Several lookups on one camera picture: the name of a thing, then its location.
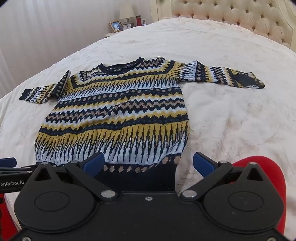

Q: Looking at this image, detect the navy yellow patterned knit sweater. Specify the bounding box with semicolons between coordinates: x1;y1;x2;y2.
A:
21;57;265;192

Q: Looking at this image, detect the white embroidered bedspread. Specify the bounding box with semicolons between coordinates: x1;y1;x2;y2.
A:
1;18;295;239

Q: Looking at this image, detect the red chair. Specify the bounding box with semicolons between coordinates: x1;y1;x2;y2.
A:
232;155;287;236

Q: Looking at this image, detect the white sheer curtain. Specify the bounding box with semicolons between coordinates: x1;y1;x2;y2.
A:
1;1;120;96

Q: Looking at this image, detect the small white nightstand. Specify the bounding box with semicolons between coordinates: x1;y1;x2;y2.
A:
105;33;117;38

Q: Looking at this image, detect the small desk clock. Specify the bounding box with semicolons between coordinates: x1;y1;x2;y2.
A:
123;24;132;30

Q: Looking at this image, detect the red bottle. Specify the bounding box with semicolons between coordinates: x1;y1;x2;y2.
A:
136;15;142;27

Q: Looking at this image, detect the white table lamp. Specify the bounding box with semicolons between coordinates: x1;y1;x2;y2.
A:
119;1;135;27

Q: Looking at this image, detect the cream tufted headboard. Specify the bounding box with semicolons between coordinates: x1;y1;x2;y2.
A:
171;0;293;48

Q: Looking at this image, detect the gold picture frame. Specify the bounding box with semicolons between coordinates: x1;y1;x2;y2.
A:
109;20;123;33

